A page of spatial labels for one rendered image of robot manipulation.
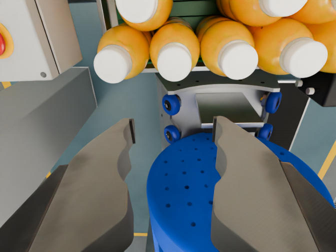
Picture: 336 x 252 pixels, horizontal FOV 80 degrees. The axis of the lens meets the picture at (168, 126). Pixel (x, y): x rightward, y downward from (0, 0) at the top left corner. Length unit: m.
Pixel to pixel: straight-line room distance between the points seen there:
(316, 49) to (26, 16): 0.31
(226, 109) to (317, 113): 1.49
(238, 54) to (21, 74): 0.25
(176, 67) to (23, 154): 0.80
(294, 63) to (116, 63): 0.20
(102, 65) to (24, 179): 0.77
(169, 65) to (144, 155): 1.56
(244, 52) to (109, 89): 1.32
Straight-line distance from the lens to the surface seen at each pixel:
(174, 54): 0.23
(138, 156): 1.79
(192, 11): 0.44
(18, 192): 0.96
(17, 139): 0.92
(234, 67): 0.25
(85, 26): 1.45
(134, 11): 0.23
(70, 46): 0.34
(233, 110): 0.38
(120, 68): 0.25
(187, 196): 0.32
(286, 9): 0.25
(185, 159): 0.38
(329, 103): 0.46
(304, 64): 0.28
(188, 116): 0.47
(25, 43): 0.29
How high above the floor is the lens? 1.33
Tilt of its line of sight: 58 degrees down
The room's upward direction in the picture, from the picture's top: 176 degrees counter-clockwise
